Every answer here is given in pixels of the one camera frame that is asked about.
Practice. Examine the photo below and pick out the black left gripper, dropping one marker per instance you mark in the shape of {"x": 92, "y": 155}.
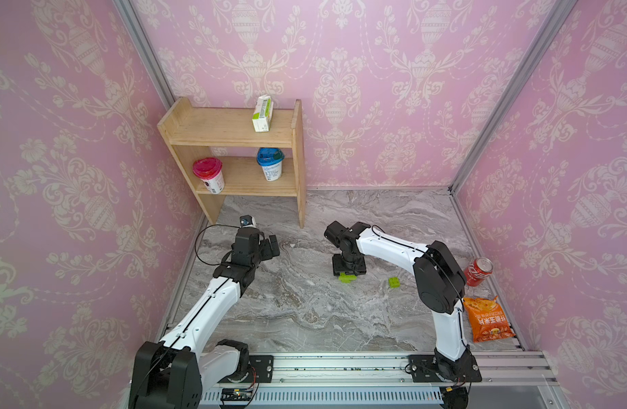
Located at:
{"x": 268, "y": 251}

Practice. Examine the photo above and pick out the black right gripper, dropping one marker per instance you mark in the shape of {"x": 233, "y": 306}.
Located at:
{"x": 336, "y": 267}

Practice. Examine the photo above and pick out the green lego brick base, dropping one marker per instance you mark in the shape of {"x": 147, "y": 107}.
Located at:
{"x": 347, "y": 278}

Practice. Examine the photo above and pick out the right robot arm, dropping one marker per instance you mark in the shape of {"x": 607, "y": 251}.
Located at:
{"x": 440, "y": 286}

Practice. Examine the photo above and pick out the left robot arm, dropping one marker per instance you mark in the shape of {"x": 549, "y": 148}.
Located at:
{"x": 175, "y": 372}

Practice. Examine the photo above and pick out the green lego brick loose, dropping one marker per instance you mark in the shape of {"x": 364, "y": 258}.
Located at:
{"x": 394, "y": 282}

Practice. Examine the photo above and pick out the pink lid cup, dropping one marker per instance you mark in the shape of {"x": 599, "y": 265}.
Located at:
{"x": 210, "y": 172}

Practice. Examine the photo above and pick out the blue lid cup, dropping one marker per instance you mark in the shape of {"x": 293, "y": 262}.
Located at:
{"x": 271, "y": 162}

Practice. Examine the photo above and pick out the red cola can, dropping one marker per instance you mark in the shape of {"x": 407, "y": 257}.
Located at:
{"x": 478, "y": 270}

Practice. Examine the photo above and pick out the wooden shelf unit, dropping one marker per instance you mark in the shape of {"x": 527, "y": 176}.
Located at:
{"x": 190, "y": 133}

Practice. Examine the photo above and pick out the white green carton box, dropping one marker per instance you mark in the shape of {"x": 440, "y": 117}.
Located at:
{"x": 263, "y": 113}

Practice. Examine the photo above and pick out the small circuit board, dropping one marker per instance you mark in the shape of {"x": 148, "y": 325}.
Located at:
{"x": 236, "y": 395}

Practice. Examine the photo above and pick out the orange snack bag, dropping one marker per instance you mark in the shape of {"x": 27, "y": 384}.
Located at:
{"x": 487, "y": 319}

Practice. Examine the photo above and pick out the aluminium corner profile left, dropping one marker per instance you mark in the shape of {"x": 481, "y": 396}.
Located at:
{"x": 149, "y": 58}

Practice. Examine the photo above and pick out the aluminium corner profile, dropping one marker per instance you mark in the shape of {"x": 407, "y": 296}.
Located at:
{"x": 551, "y": 26}
{"x": 149, "y": 58}

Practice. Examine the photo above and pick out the aluminium corner profile right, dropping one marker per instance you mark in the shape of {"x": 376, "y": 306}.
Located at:
{"x": 551, "y": 26}

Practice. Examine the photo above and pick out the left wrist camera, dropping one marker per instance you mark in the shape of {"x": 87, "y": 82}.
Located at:
{"x": 247, "y": 221}

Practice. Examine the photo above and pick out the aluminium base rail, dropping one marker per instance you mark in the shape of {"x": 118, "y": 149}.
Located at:
{"x": 510, "y": 379}

